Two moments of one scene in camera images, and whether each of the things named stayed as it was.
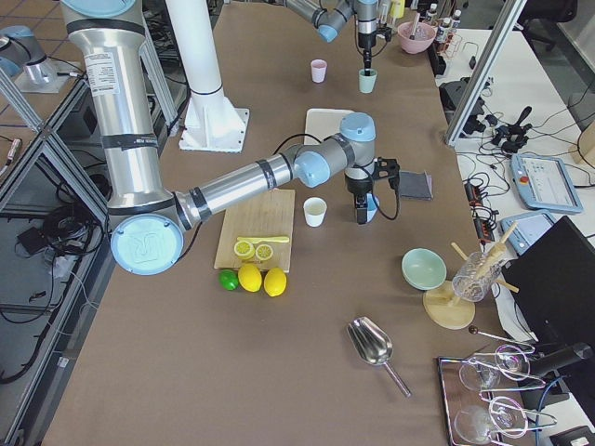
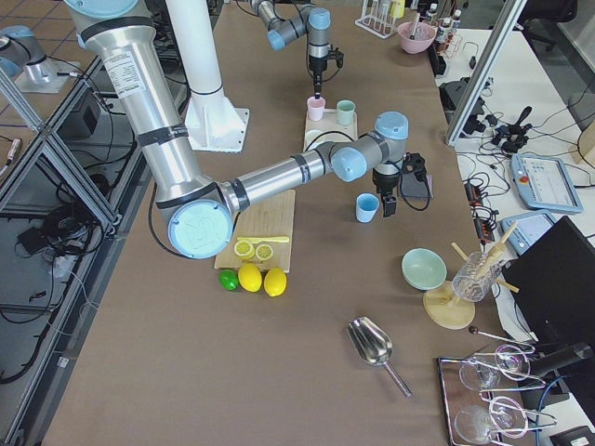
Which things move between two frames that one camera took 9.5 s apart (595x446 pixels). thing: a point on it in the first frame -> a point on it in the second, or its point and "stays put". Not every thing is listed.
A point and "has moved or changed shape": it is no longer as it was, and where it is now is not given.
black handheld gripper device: (512, 137) stays put
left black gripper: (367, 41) -> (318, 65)
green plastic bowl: (422, 268) stays put
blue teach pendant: (545, 183) stays put
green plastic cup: (366, 83) -> (345, 110)
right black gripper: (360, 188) -> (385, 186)
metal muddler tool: (413, 35) stays put
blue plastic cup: (373, 203) stays put
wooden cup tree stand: (444, 308) stays put
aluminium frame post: (484, 72) stays put
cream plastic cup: (314, 209) -> (310, 136)
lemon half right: (264, 252) stays put
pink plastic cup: (318, 70) has moved or changed shape
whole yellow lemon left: (250, 278) stays put
